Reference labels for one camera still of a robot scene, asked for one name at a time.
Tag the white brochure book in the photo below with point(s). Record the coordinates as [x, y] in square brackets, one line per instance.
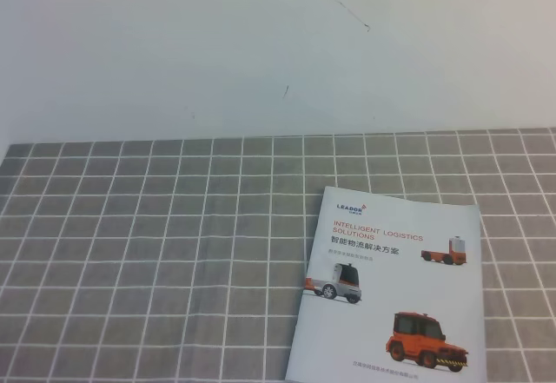
[393, 293]

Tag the grey checked tablecloth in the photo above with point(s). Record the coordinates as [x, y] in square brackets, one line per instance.
[183, 260]

